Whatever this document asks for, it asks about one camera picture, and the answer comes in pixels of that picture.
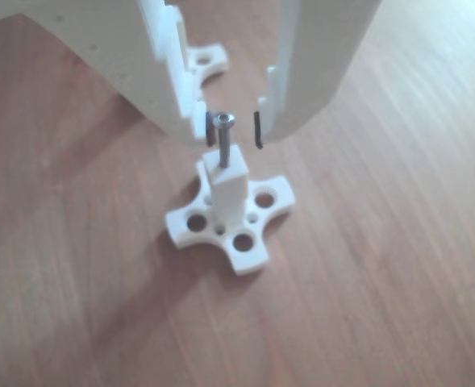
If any silver metal screw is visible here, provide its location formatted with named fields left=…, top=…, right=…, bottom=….
left=212, top=112, right=236, bottom=169

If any white cross-base screw stand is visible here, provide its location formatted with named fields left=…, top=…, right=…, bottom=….
left=164, top=149, right=297, bottom=277
left=186, top=44, right=229, bottom=92

